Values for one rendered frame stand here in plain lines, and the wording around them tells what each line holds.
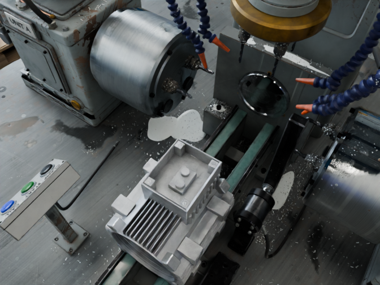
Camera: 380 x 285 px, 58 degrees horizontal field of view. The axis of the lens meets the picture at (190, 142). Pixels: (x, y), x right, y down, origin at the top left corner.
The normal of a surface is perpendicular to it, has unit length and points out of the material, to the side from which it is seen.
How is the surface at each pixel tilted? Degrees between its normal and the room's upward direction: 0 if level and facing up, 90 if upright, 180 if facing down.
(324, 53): 90
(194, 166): 0
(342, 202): 73
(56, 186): 52
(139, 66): 47
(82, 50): 90
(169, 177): 0
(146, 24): 2
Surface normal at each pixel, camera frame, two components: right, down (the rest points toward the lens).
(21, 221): 0.66, 0.04
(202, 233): 0.01, -0.56
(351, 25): -0.56, 0.69
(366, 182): -0.37, 0.06
